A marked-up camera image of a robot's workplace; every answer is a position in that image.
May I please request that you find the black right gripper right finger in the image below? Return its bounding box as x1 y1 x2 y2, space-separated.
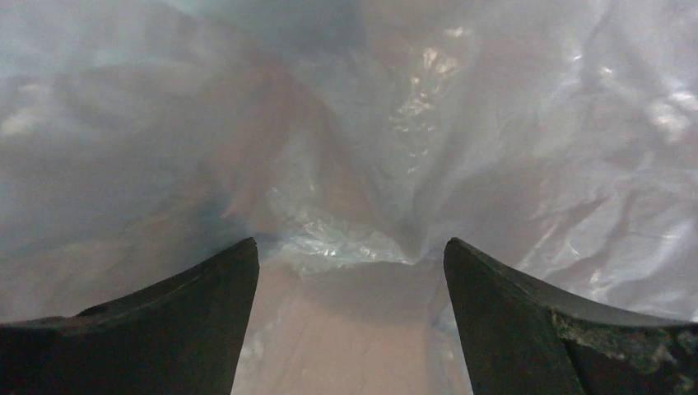
444 238 697 394

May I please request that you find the light blue plastic trash bag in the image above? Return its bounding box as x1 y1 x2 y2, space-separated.
1 1 697 394

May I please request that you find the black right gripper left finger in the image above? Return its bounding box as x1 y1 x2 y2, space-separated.
1 238 259 394

